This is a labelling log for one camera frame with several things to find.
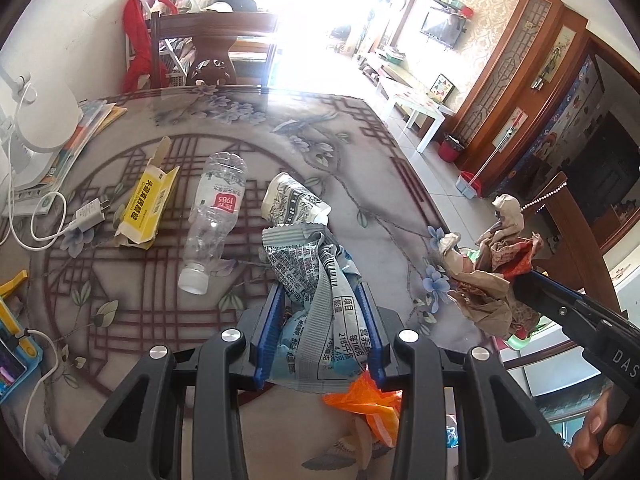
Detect white phone cable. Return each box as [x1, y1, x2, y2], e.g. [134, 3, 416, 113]
[17, 329, 58, 401]

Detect yellow medicine box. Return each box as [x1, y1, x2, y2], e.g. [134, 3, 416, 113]
[114, 137, 181, 251]

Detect magazine rack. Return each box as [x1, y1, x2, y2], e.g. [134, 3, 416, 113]
[127, 0, 201, 86]

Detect television cabinet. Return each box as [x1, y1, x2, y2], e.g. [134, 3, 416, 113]
[357, 47, 436, 93]

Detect grey blue snack wrapper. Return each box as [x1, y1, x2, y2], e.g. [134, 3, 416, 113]
[260, 222, 383, 395]

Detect carved wooden chair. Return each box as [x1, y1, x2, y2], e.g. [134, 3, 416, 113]
[150, 10, 281, 90]

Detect person's right hand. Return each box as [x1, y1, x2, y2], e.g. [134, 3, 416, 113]
[570, 389, 636, 471]

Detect smartphone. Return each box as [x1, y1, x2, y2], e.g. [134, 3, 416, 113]
[0, 337, 28, 386]

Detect blue yellow phone stand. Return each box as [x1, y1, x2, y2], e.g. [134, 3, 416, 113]
[0, 270, 43, 401]

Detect white charger with cable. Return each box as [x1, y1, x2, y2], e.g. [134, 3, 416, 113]
[5, 160, 112, 251]

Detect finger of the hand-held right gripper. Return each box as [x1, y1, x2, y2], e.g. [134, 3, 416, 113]
[531, 269, 640, 333]
[515, 272, 618, 331]

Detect beaded wooden chair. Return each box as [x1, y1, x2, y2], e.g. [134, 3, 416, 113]
[500, 170, 616, 261]

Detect small red bin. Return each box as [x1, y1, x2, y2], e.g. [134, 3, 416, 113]
[439, 134, 465, 163]

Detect white bead string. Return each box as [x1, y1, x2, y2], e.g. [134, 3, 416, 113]
[520, 177, 568, 216]

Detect white desk lamp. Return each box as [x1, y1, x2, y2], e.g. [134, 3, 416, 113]
[0, 67, 83, 191]

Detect clear plastic bottle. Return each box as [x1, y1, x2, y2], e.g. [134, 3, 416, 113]
[177, 151, 249, 295]

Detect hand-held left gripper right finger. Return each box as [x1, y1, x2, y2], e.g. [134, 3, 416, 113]
[350, 285, 583, 480]

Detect brown paper wrapper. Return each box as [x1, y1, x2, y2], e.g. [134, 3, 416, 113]
[437, 192, 543, 338]

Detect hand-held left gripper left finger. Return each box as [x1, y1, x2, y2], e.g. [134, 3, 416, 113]
[57, 285, 287, 480]

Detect stack of books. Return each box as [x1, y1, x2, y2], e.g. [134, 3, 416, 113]
[10, 100, 128, 211]

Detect printed paper cup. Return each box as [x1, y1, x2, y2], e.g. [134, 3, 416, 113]
[262, 172, 332, 226]

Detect dustpan with long handle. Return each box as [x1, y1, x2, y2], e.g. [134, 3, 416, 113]
[456, 125, 516, 200]

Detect wall shelf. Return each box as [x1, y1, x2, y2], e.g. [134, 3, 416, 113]
[431, 0, 476, 18]

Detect red clothes on rack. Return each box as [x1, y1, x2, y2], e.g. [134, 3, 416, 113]
[122, 0, 178, 93]

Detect wall television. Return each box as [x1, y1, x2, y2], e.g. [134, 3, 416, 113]
[420, 10, 463, 50]

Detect white coffee table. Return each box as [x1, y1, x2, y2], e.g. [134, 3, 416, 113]
[375, 80, 458, 155]

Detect orange plastic bag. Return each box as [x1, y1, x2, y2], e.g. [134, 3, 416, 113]
[322, 370, 403, 448]

